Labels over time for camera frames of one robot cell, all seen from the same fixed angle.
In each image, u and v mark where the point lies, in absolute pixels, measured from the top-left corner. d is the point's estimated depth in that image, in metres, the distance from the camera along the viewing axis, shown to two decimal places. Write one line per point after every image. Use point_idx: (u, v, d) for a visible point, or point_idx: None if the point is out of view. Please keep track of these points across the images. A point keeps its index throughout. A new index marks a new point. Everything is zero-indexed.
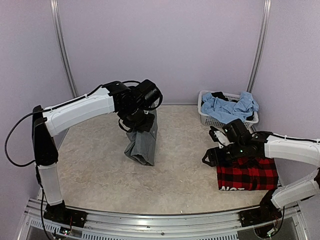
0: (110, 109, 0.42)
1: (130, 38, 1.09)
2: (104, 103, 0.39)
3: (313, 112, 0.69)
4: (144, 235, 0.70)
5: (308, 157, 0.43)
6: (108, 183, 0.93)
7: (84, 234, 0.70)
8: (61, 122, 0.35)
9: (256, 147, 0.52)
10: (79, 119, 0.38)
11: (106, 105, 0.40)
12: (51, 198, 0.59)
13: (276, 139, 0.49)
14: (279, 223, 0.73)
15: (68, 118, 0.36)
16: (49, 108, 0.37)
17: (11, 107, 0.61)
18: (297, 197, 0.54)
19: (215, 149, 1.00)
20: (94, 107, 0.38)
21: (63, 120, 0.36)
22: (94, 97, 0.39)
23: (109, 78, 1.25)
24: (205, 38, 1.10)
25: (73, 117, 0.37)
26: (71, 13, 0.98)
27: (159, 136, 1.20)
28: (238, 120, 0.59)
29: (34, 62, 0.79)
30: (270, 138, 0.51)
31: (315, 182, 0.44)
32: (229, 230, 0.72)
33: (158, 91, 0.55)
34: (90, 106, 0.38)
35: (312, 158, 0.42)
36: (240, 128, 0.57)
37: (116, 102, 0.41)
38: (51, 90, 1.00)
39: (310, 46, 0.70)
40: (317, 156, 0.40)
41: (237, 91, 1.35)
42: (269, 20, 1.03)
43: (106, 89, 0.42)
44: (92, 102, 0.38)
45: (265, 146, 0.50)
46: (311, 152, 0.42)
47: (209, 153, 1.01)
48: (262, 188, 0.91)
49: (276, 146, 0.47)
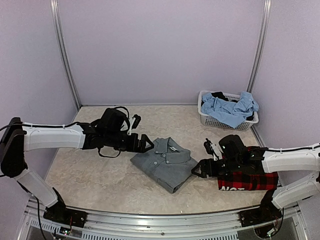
0: (75, 143, 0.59)
1: (129, 39, 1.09)
2: (75, 138, 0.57)
3: (312, 112, 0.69)
4: (144, 235, 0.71)
5: (310, 164, 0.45)
6: (108, 183, 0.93)
7: (83, 234, 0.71)
8: (36, 139, 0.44)
9: (254, 167, 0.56)
10: (48, 143, 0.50)
11: (75, 139, 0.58)
12: (46, 199, 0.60)
13: (272, 153, 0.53)
14: (279, 223, 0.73)
15: (41, 139, 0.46)
16: (29, 124, 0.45)
17: (11, 108, 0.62)
18: (299, 198, 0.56)
19: (208, 161, 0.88)
20: (67, 138, 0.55)
21: (40, 139, 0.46)
22: (70, 130, 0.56)
23: (108, 78, 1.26)
24: (205, 39, 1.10)
25: (47, 139, 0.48)
26: (71, 13, 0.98)
27: (159, 136, 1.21)
28: (235, 136, 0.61)
29: (34, 64, 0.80)
30: (266, 153, 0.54)
31: (318, 183, 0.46)
32: (229, 230, 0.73)
33: (119, 114, 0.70)
34: (65, 135, 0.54)
35: (311, 164, 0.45)
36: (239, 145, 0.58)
37: (85, 141, 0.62)
38: (51, 91, 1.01)
39: (309, 46, 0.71)
40: (315, 161, 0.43)
41: (238, 91, 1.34)
42: (269, 20, 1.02)
43: (79, 127, 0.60)
44: (69, 134, 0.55)
45: (263, 163, 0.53)
46: (309, 159, 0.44)
47: (201, 164, 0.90)
48: (262, 188, 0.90)
49: (273, 160, 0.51)
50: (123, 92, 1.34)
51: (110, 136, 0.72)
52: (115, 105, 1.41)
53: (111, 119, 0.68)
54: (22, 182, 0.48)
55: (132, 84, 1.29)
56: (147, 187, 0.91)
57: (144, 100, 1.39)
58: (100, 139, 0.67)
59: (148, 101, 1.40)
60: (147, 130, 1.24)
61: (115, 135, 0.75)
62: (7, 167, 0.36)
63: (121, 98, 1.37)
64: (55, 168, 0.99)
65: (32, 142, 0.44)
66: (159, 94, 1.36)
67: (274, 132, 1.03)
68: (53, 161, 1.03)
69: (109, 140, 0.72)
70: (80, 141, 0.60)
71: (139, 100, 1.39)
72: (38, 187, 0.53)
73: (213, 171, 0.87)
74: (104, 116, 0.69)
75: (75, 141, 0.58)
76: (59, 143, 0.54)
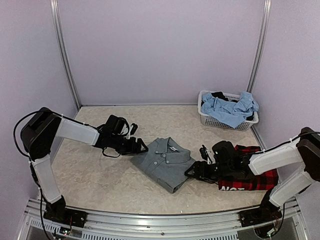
0: (88, 140, 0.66)
1: (129, 39, 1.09)
2: (91, 135, 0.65)
3: (312, 112, 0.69)
4: (144, 235, 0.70)
5: (292, 158, 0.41)
6: (108, 183, 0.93)
7: (83, 234, 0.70)
8: (65, 127, 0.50)
9: (244, 172, 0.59)
10: (72, 134, 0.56)
11: (91, 136, 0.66)
12: (50, 196, 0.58)
13: (257, 156, 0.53)
14: (279, 223, 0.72)
15: (69, 129, 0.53)
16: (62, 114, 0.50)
17: (11, 108, 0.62)
18: (294, 192, 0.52)
19: (203, 163, 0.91)
20: (85, 134, 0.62)
21: (67, 129, 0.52)
22: (89, 128, 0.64)
23: (108, 78, 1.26)
24: (205, 38, 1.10)
25: (72, 130, 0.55)
26: (71, 13, 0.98)
27: (159, 136, 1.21)
28: (229, 143, 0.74)
29: (34, 64, 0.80)
30: (253, 157, 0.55)
31: (306, 173, 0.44)
32: (229, 230, 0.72)
33: (120, 120, 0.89)
34: (84, 131, 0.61)
35: (293, 157, 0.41)
36: (229, 151, 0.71)
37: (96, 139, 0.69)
38: (51, 91, 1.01)
39: (309, 46, 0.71)
40: (293, 153, 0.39)
41: (238, 91, 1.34)
42: (269, 20, 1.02)
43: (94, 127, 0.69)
44: (88, 130, 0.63)
45: (250, 166, 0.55)
46: (288, 152, 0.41)
47: (195, 166, 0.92)
48: (262, 188, 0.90)
49: (257, 162, 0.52)
50: (123, 92, 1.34)
51: (114, 138, 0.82)
52: (115, 105, 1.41)
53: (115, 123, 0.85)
54: (38, 171, 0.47)
55: (132, 84, 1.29)
56: (147, 187, 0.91)
57: (144, 100, 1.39)
58: (107, 139, 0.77)
59: (148, 101, 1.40)
60: (147, 130, 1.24)
61: (116, 137, 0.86)
62: (36, 149, 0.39)
63: (121, 98, 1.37)
64: (55, 168, 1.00)
65: (62, 130, 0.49)
66: (159, 95, 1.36)
67: (275, 132, 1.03)
68: (54, 161, 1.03)
69: (113, 141, 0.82)
70: (93, 138, 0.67)
71: (139, 100, 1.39)
72: (47, 182, 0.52)
73: (205, 173, 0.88)
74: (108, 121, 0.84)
75: (92, 136, 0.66)
76: (78, 137, 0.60)
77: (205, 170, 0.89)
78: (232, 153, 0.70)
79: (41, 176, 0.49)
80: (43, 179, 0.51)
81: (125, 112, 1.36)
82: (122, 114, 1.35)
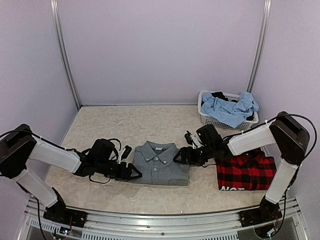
0: (68, 166, 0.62)
1: (129, 40, 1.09)
2: (71, 161, 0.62)
3: (311, 112, 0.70)
4: (144, 235, 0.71)
5: (264, 138, 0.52)
6: (108, 183, 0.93)
7: (83, 234, 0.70)
8: (42, 151, 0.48)
9: (223, 152, 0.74)
10: (50, 160, 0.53)
11: (71, 163, 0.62)
12: (45, 200, 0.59)
13: (236, 137, 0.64)
14: (279, 223, 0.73)
15: (47, 154, 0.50)
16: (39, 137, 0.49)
17: (11, 107, 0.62)
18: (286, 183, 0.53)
19: (188, 148, 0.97)
20: (65, 160, 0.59)
21: (44, 153, 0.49)
22: (70, 154, 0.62)
23: (108, 78, 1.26)
24: (205, 38, 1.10)
25: (51, 155, 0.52)
26: (71, 14, 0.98)
27: (159, 136, 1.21)
28: (210, 125, 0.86)
29: (34, 65, 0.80)
30: (232, 138, 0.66)
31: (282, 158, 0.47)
32: (229, 230, 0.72)
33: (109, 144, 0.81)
34: (65, 157, 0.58)
35: (265, 137, 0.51)
36: (210, 131, 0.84)
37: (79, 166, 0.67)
38: (51, 91, 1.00)
39: (309, 47, 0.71)
40: (266, 133, 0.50)
41: (238, 91, 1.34)
42: (269, 20, 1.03)
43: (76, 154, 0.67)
44: (69, 157, 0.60)
45: (230, 145, 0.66)
46: (262, 132, 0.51)
47: (182, 151, 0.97)
48: (262, 188, 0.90)
49: (237, 142, 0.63)
50: (123, 92, 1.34)
51: (99, 165, 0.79)
52: (115, 105, 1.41)
53: (100, 148, 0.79)
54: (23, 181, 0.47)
55: (131, 84, 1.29)
56: (147, 187, 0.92)
57: (144, 100, 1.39)
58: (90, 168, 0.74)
59: (148, 101, 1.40)
60: (147, 130, 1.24)
61: (104, 163, 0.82)
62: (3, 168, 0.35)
63: (121, 98, 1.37)
64: (55, 168, 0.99)
65: (37, 153, 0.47)
66: (159, 95, 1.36)
67: None
68: None
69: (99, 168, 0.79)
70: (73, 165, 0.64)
71: (139, 100, 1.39)
72: (39, 188, 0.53)
73: (191, 157, 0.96)
74: (95, 145, 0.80)
75: (73, 165, 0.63)
76: (57, 163, 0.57)
77: (192, 154, 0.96)
78: (214, 134, 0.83)
79: (28, 185, 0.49)
80: (32, 187, 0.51)
81: (125, 112, 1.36)
82: (122, 114, 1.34)
